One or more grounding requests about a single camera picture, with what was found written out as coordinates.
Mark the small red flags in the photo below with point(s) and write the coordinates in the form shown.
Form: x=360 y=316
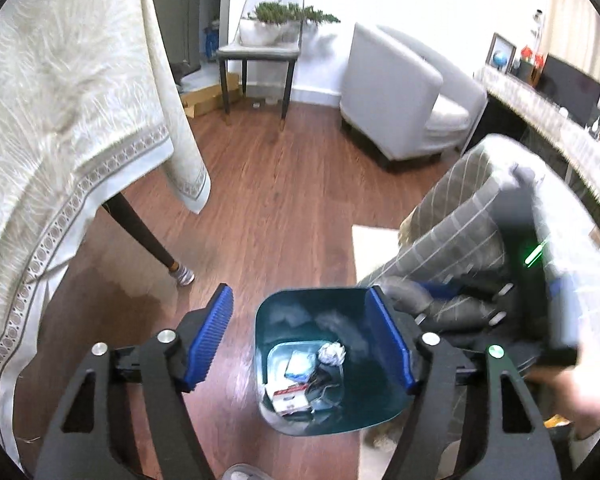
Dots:
x=530 y=55

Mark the flat cardboard piece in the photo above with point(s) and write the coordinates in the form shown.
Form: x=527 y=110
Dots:
x=209 y=100

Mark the grey fleece cloth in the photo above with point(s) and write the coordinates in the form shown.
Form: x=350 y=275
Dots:
x=410 y=297

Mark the cream floor mat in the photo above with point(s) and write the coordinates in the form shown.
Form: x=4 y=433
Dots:
x=375 y=250

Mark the chair with clear back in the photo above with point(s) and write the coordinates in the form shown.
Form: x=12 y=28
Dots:
x=260 y=52

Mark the side table with lace cloth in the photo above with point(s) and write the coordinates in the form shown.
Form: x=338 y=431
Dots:
x=555 y=120

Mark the white slipper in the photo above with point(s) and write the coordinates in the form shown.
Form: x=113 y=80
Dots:
x=245 y=472

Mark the grey checked tablecloth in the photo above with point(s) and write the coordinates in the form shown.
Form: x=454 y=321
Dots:
x=455 y=220

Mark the striped table leg sock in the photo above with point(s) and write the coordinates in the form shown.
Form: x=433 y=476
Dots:
x=183 y=275

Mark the blue and white packet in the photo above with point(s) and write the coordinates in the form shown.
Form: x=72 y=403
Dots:
x=297 y=365

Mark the black packet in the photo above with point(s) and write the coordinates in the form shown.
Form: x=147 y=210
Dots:
x=324 y=381

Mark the white paper ball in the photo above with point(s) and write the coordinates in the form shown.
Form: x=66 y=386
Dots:
x=332 y=353

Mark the black monitor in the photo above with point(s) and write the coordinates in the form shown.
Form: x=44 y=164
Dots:
x=575 y=87

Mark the potted plant in white pot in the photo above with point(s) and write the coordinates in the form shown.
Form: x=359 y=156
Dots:
x=257 y=32
x=305 y=17

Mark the red and white cardboard box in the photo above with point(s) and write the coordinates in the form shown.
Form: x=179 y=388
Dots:
x=290 y=395

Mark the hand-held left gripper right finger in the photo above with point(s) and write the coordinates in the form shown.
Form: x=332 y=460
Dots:
x=390 y=340

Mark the framed picture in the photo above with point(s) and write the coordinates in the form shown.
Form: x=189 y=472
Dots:
x=495 y=45

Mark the grey door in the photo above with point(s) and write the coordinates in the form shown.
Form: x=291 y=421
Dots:
x=179 y=10

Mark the person's right hand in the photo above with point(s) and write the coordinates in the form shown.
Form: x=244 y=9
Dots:
x=580 y=400

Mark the teal trash bin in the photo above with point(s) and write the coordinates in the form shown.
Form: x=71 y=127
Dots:
x=360 y=385

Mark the grey armchair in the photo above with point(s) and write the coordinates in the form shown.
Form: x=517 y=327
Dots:
x=395 y=100

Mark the white security camera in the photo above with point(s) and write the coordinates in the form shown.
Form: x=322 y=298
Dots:
x=537 y=19

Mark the dark wooden table leg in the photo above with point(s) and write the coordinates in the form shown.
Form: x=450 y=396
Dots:
x=139 y=235

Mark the table with cream tablecloth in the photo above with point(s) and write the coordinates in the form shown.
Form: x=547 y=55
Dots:
x=54 y=135

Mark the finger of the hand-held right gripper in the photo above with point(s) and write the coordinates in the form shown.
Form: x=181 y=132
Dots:
x=445 y=289
x=475 y=321

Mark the small blue globe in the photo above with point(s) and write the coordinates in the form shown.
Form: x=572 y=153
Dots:
x=501 y=59

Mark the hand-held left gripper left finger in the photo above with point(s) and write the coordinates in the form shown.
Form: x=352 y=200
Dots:
x=207 y=340

